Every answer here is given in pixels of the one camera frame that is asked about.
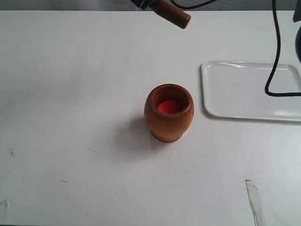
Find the clear tape piece left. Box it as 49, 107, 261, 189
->
0, 200, 8, 219

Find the white rectangular tray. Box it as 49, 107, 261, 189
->
200, 60, 301, 122

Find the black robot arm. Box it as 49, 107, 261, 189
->
131, 0, 301, 62

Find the wooden mortar cup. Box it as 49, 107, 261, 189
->
144, 84, 194, 143

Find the dark wooden pestle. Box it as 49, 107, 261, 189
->
150, 0, 191, 29

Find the red ball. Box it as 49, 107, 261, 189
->
157, 99, 181, 114

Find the clear tape strip right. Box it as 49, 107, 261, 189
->
245, 179, 264, 226

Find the black cable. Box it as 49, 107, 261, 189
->
170, 0, 301, 97

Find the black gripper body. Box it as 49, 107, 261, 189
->
131, 0, 153, 10

